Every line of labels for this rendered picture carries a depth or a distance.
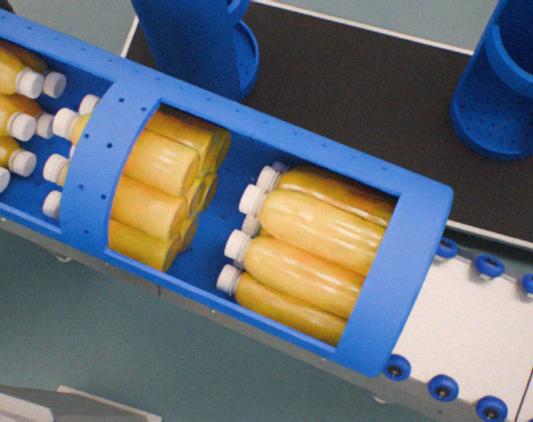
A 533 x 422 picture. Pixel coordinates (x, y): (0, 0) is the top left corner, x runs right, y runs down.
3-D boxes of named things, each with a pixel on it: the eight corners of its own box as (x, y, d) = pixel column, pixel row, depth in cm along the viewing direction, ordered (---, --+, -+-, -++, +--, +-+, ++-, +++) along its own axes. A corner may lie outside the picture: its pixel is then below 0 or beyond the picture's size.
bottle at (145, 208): (163, 252, 106) (46, 202, 109) (184, 223, 112) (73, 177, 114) (169, 215, 102) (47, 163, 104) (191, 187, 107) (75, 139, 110)
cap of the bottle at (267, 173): (273, 187, 111) (262, 182, 111) (280, 165, 109) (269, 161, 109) (265, 199, 108) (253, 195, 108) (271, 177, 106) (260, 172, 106)
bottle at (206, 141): (223, 139, 113) (112, 94, 116) (214, 129, 106) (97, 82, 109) (204, 182, 113) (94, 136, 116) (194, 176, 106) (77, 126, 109)
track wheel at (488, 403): (512, 412, 111) (513, 402, 112) (482, 399, 111) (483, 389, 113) (499, 430, 113) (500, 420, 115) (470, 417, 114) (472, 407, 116)
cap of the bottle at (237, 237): (235, 257, 103) (223, 252, 103) (237, 262, 107) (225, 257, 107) (246, 231, 104) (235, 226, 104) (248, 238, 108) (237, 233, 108)
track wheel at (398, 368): (413, 369, 113) (416, 360, 114) (385, 357, 113) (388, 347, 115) (403, 388, 115) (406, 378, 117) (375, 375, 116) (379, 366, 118)
